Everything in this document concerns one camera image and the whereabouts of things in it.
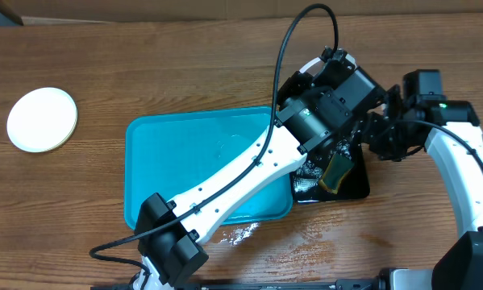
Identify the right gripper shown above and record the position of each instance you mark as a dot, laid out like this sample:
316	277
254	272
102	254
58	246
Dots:
371	131

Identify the white plate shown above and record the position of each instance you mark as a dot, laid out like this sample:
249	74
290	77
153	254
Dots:
313	67
42	120

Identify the green yellow sponge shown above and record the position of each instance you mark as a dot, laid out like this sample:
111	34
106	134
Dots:
337	170

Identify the yellow green rimmed plate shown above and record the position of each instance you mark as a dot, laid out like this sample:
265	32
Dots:
72	135

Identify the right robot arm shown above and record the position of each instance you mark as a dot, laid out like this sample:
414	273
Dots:
450	133

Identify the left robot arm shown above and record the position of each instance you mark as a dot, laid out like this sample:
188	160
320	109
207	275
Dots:
172	232

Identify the black rectangular tray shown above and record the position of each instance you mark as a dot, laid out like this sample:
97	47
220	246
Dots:
305	181

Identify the teal plastic tray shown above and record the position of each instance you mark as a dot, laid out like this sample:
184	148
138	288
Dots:
171	153

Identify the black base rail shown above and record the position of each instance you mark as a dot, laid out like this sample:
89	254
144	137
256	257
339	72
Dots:
265	286

